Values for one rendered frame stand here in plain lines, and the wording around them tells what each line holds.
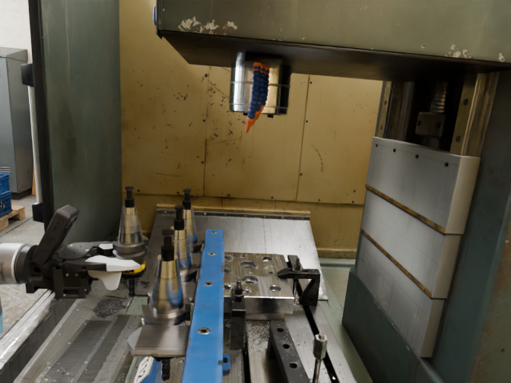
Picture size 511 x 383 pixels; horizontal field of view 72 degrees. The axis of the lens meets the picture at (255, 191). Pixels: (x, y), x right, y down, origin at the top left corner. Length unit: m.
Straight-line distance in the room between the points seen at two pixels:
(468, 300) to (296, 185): 1.31
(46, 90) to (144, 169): 0.87
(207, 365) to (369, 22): 0.57
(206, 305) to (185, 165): 1.55
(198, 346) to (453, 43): 0.63
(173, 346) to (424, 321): 0.72
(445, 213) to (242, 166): 1.30
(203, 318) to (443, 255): 0.63
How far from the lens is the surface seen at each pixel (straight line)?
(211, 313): 0.48
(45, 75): 1.30
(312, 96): 2.01
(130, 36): 2.04
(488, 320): 0.92
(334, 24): 0.66
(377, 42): 0.68
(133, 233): 0.68
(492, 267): 0.88
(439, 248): 0.94
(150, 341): 0.45
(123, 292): 1.71
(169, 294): 0.47
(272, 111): 0.88
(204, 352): 0.42
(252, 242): 1.92
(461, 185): 0.89
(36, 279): 0.77
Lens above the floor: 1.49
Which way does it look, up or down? 14 degrees down
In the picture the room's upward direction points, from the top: 4 degrees clockwise
